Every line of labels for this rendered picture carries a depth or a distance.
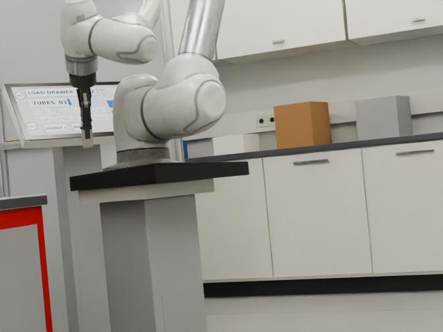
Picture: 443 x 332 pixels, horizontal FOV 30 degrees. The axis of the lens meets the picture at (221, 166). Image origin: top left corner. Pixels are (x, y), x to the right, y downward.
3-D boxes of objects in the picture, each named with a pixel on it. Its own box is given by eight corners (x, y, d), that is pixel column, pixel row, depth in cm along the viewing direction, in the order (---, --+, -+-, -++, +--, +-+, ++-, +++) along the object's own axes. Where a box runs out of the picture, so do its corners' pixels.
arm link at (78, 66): (95, 45, 233) (97, 64, 236) (63, 47, 232) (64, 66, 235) (99, 57, 226) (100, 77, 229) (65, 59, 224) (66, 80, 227)
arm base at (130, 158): (195, 166, 247) (194, 148, 247) (150, 166, 228) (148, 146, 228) (146, 173, 256) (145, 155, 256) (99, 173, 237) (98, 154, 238)
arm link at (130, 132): (147, 153, 252) (141, 82, 253) (186, 146, 239) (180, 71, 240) (103, 154, 241) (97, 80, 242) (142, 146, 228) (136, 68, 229)
